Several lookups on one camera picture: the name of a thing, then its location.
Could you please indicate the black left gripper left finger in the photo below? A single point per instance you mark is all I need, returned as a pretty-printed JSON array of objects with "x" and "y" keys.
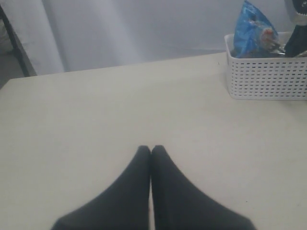
[{"x": 124, "y": 205}]

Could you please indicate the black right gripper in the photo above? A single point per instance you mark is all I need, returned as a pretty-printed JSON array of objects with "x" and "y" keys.
[{"x": 297, "y": 44}]

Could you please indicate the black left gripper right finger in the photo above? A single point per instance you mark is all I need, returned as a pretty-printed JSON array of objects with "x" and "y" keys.
[{"x": 179, "y": 205}]

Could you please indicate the blue chip bag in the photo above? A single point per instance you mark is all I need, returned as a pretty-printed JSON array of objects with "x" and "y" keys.
[{"x": 254, "y": 34}]

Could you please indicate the white perforated plastic basket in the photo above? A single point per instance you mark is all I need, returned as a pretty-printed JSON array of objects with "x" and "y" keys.
[{"x": 276, "y": 78}]

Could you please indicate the black table leg frame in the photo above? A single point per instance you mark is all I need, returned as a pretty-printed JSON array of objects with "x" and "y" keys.
[{"x": 15, "y": 48}]

